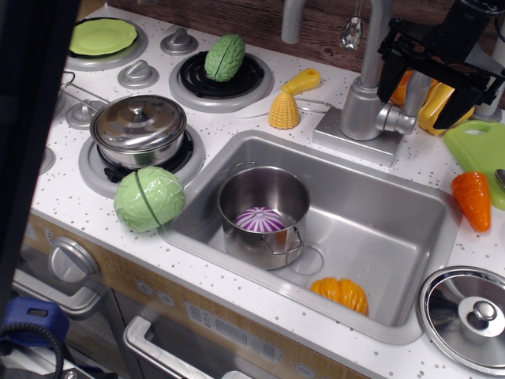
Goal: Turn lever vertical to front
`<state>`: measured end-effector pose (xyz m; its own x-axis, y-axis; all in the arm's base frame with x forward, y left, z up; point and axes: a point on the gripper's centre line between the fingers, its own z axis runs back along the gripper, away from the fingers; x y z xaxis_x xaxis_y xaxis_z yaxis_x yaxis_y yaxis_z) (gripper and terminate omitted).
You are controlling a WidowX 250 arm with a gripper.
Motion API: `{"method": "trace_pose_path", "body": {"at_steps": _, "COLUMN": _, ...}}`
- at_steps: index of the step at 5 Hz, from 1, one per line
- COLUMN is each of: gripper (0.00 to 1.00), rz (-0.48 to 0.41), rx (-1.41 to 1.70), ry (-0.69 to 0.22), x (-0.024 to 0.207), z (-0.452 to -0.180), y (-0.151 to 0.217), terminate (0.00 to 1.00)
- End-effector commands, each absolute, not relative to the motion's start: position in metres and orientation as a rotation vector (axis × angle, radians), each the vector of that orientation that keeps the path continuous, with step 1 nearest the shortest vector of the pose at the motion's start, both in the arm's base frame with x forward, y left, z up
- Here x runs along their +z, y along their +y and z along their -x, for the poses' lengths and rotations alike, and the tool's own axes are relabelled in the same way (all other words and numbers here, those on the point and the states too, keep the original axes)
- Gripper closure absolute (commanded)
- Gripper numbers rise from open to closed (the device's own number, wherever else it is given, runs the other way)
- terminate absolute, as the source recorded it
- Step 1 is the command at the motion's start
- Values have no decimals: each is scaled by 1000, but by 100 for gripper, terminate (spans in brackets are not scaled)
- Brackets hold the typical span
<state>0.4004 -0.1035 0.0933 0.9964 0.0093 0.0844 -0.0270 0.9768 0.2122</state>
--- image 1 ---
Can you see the light green toy cabbage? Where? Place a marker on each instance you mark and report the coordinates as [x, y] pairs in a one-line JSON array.
[[149, 198]]

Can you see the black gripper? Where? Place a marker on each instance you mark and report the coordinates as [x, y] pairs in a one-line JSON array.
[[448, 52]]

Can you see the black rear burner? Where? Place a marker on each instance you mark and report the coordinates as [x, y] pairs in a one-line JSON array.
[[190, 85]]

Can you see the lidded steel pot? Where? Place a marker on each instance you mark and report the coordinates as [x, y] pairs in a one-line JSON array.
[[139, 131]]

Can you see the blue clamp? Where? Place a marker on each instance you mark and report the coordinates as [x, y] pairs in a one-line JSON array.
[[30, 322]]

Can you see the hanging crystal ornament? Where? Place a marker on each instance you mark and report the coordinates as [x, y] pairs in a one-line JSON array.
[[351, 35]]

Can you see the silver dishwasher handle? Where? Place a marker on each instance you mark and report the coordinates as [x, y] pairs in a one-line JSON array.
[[171, 350]]

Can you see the silver stove knob left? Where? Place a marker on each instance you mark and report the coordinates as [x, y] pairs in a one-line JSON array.
[[80, 115]]

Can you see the silver faucet lever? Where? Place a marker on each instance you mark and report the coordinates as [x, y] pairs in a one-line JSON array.
[[402, 120]]

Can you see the steel pot lid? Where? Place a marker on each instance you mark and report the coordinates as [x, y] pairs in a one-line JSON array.
[[461, 308]]

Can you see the yellow toy corn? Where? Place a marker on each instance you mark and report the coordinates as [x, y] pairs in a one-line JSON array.
[[284, 113]]

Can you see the dark foreground post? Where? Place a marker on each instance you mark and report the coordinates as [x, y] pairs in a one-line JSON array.
[[35, 38]]

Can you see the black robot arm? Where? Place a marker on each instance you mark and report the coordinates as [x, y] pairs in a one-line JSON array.
[[481, 10]]

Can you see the silver oven door handle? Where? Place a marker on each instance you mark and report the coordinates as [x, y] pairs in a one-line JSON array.
[[83, 304]]

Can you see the silver stove knob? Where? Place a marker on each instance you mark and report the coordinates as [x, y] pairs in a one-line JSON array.
[[139, 75], [80, 115], [178, 43]]

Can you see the purple white toy onion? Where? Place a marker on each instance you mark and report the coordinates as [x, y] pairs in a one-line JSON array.
[[260, 219]]

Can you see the metal spoon tip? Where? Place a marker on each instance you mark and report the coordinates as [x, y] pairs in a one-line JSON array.
[[500, 176]]

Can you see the silver stove knob middle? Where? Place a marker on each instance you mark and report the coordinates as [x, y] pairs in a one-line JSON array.
[[139, 75]]

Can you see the silver stove knob rear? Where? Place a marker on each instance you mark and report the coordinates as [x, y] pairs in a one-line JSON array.
[[178, 43]]

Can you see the orange toy vegetable behind gripper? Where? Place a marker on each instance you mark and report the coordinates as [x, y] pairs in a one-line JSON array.
[[398, 98]]

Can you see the green plate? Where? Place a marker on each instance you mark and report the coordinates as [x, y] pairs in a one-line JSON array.
[[102, 36]]

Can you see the steel pot in sink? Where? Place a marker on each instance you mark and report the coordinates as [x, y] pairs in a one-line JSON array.
[[270, 187]]

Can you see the green cutting board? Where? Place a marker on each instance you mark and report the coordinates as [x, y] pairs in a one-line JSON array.
[[479, 146]]

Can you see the silver oven dial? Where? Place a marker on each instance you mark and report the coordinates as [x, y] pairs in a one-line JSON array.
[[70, 262]]

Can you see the silver toy faucet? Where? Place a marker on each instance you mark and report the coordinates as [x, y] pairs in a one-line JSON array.
[[366, 127]]

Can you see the yellow handled toy knife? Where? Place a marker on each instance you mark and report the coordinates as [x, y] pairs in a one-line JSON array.
[[306, 80]]

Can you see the wire rack handle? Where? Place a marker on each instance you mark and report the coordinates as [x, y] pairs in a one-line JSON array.
[[77, 92]]

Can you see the orange toy carrot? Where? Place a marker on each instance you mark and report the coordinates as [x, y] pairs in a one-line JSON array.
[[471, 191]]

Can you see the steel sink basin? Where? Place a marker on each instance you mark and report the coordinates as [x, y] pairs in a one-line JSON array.
[[385, 233]]

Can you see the orange toy pumpkin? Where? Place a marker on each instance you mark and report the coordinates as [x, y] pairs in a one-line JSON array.
[[344, 291]]

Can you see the yellow toy pepper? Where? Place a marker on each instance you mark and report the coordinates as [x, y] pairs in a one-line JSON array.
[[438, 95]]

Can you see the green toy bitter melon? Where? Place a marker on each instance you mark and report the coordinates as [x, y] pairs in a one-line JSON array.
[[224, 59]]

